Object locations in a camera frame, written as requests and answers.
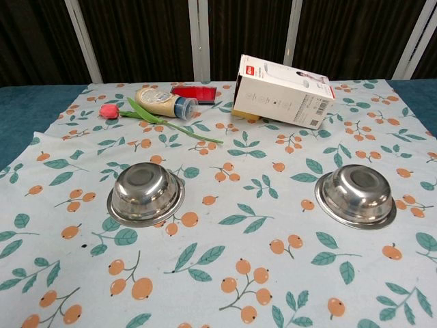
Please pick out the stainless steel bowl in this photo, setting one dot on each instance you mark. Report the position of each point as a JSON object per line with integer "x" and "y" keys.
{"x": 147, "y": 194}
{"x": 355, "y": 198}

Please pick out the floral tablecloth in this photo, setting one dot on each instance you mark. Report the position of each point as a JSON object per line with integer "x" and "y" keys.
{"x": 239, "y": 239}

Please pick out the yellow sponge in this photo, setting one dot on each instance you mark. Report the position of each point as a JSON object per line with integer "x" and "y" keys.
{"x": 246, "y": 115}

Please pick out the red stamp pad black case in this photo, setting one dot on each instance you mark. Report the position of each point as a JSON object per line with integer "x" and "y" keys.
{"x": 194, "y": 94}

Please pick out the white cardboard product box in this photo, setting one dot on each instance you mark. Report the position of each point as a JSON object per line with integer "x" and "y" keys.
{"x": 280, "y": 99}

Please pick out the mayonnaise squeeze bottle blue cap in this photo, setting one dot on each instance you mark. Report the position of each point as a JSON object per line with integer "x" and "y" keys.
{"x": 157, "y": 99}

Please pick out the artificial pink tulip green stem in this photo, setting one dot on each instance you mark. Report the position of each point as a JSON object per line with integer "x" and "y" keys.
{"x": 109, "y": 111}

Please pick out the dark pleated curtain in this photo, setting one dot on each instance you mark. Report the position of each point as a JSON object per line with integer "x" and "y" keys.
{"x": 143, "y": 34}

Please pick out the white frame post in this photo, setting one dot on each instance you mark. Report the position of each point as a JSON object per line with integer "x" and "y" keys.
{"x": 199, "y": 41}
{"x": 413, "y": 37}
{"x": 293, "y": 34}
{"x": 82, "y": 41}

